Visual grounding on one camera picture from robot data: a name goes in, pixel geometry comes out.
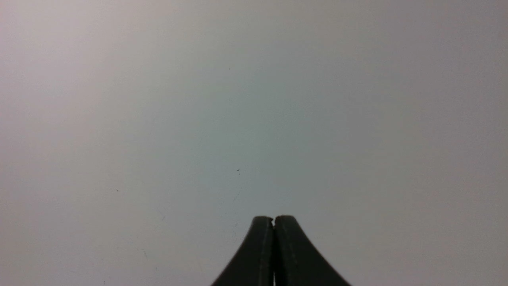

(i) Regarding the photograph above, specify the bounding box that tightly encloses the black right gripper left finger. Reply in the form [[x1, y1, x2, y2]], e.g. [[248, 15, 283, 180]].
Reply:
[[212, 216, 274, 286]]

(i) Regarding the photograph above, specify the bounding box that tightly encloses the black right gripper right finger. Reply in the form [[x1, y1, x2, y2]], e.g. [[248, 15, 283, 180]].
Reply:
[[274, 215, 350, 286]]

